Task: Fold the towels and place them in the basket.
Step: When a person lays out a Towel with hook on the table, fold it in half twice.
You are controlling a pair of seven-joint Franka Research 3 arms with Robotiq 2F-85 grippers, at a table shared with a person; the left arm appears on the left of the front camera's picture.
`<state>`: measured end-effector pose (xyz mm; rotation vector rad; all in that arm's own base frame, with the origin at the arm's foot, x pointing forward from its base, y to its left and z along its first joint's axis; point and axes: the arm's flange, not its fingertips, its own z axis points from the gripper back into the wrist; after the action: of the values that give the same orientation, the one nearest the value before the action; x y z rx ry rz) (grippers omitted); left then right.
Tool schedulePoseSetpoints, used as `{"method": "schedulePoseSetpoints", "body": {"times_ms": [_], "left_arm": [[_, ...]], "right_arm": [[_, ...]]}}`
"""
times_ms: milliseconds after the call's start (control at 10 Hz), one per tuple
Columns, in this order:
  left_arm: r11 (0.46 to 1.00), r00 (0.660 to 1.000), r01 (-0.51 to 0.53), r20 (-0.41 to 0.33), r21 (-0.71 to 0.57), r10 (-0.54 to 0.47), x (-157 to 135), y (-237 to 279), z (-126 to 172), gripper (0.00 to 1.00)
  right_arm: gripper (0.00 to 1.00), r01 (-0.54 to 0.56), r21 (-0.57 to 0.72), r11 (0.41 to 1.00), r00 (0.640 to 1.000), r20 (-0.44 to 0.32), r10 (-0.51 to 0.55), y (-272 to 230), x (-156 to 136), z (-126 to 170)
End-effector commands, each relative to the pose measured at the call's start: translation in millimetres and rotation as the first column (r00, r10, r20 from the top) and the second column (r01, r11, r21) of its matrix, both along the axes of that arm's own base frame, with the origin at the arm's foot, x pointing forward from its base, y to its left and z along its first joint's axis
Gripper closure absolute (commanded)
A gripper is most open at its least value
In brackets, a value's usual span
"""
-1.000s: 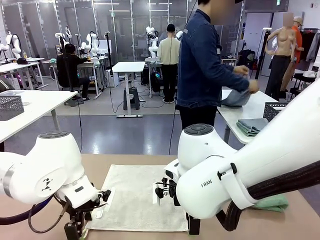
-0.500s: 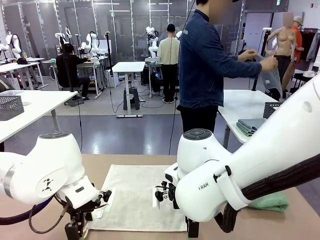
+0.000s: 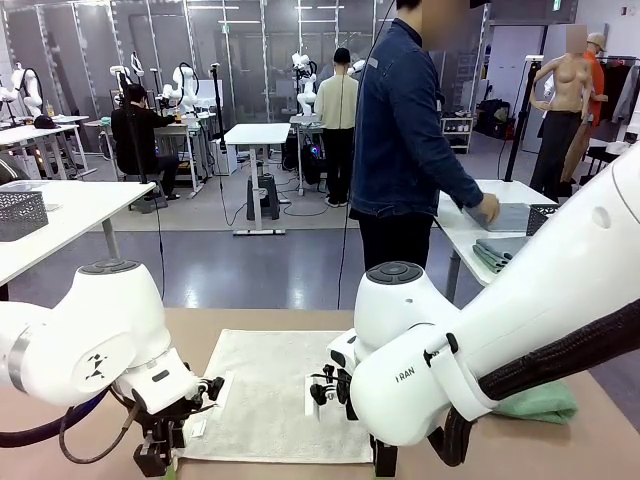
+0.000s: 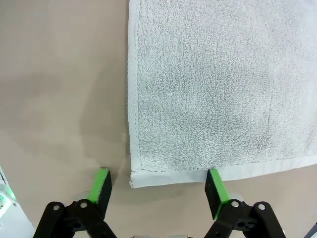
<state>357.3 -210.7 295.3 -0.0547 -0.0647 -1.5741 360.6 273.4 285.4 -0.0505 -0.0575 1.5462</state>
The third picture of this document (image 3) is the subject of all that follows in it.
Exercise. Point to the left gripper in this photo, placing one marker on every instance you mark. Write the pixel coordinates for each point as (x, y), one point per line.
(165, 430)

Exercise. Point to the white towel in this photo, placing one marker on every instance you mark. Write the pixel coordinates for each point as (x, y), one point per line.
(270, 380)

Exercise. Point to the green towel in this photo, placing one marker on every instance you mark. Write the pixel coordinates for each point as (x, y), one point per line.
(545, 405)

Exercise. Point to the grey towel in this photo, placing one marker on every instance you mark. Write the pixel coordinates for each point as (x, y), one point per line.
(500, 250)
(510, 215)

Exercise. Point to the person's right forearm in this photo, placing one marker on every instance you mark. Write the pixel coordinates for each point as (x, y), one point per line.
(460, 187)

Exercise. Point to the white lab robot arm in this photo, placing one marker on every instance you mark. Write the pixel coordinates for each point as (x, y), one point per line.
(305, 100)
(180, 85)
(31, 90)
(135, 62)

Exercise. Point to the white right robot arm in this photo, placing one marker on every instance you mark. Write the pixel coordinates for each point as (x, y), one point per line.
(525, 310)

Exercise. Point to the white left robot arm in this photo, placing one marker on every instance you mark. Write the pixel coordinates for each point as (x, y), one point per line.
(100, 325)

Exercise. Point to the dark grey mesh basket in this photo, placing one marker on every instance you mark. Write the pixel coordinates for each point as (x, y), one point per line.
(540, 220)

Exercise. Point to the person's right hand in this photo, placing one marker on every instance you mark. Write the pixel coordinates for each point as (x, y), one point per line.
(487, 210)

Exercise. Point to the white table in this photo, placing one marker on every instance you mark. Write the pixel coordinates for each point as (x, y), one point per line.
(75, 210)
(462, 240)

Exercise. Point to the grey plastic stool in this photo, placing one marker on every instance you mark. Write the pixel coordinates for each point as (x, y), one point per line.
(262, 195)

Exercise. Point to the computer with coloured lights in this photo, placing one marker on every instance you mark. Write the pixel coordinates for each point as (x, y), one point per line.
(312, 160)

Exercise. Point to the seated person in black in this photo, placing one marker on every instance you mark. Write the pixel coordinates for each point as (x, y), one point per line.
(135, 135)

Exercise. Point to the person in denim jacket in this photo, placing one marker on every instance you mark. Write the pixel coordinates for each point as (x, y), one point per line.
(400, 125)

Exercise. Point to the white shoe shelf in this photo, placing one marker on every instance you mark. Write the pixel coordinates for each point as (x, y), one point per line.
(457, 130)

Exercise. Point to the white standing desk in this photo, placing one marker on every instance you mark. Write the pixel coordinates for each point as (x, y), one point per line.
(257, 132)

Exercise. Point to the black cap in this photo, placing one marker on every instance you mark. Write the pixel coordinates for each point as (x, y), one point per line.
(45, 122)

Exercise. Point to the black tripod pole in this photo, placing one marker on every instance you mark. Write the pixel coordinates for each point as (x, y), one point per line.
(218, 110)

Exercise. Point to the person in beige top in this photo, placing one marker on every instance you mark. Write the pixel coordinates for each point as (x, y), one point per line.
(335, 105)

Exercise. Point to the black bag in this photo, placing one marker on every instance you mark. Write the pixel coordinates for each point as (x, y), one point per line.
(492, 117)

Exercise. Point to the black light stand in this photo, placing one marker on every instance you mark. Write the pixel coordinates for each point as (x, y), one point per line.
(522, 115)

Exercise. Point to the bare tan mannequin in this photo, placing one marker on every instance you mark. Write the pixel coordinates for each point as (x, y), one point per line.
(565, 80)

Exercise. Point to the clothes rack with garments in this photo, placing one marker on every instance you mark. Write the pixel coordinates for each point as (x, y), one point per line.
(617, 85)

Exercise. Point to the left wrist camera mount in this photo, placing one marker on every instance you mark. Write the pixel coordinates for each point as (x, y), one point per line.
(212, 390)

